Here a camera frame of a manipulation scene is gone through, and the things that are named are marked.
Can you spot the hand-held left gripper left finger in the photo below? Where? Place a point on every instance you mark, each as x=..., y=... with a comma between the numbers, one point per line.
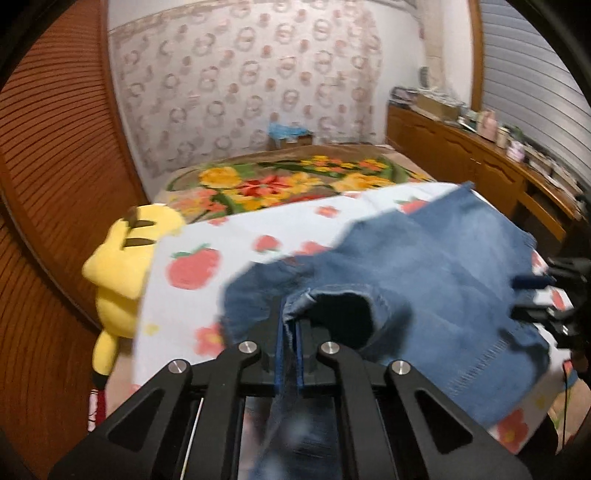
x=279, y=364

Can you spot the floral blanket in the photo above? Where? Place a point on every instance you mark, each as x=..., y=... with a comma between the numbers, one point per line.
x=258, y=184

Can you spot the white strawberry print sheet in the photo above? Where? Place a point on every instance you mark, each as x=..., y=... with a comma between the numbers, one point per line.
x=184, y=300

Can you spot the pink kettle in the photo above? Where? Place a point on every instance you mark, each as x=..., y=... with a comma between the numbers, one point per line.
x=488, y=124

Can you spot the wooden louvered wardrobe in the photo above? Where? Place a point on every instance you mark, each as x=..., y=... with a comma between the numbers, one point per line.
x=51, y=184

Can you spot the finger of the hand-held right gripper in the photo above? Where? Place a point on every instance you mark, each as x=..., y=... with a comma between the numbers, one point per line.
x=531, y=281
x=535, y=314

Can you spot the wooden sideboard cabinet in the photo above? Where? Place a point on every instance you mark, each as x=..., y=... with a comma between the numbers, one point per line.
x=443, y=147

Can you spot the circle patterned wall curtain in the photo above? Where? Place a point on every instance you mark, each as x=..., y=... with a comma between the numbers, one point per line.
x=240, y=74

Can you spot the pink tissue box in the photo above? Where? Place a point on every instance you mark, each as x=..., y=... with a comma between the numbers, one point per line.
x=517, y=151

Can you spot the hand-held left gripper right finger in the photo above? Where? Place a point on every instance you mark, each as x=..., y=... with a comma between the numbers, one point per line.
x=302, y=364

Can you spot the beige lace curtain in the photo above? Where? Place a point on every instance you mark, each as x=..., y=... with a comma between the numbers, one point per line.
x=427, y=41

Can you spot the grey window blind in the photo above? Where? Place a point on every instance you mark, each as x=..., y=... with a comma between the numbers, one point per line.
x=531, y=69

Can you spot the wooden window frame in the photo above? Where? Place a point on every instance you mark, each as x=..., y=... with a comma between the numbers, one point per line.
x=476, y=55

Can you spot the small cardboard box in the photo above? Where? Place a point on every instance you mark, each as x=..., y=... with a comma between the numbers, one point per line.
x=295, y=142

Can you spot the yellow plush toy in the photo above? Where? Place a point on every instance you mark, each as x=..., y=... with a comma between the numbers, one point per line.
x=120, y=272

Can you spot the blue denim pants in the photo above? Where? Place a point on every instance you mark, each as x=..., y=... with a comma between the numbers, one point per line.
x=415, y=277

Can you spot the open cardboard box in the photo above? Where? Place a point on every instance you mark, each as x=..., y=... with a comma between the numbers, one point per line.
x=438, y=108

